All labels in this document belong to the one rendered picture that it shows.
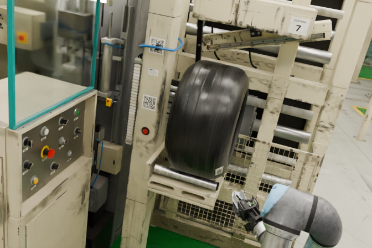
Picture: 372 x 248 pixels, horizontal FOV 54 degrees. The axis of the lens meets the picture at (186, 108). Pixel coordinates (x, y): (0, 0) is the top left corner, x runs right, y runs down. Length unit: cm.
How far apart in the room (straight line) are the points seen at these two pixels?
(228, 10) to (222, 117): 60
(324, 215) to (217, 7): 116
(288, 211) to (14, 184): 96
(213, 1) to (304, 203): 114
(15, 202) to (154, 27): 94
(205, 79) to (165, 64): 23
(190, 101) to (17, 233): 86
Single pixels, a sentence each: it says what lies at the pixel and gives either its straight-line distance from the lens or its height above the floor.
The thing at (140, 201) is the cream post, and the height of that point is 63.
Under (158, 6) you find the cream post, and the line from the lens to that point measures 173.
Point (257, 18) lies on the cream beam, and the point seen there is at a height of 170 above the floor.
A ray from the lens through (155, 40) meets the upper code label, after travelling 175.
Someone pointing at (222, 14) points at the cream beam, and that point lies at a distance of 192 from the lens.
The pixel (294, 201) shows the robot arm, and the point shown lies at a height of 128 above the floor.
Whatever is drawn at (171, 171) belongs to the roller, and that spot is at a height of 92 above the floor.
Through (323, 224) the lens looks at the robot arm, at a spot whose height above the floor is 125.
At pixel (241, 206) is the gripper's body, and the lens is 152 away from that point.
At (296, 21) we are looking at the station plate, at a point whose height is 172.
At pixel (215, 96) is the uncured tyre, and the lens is 159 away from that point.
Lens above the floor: 188
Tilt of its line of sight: 21 degrees down
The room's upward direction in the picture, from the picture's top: 10 degrees clockwise
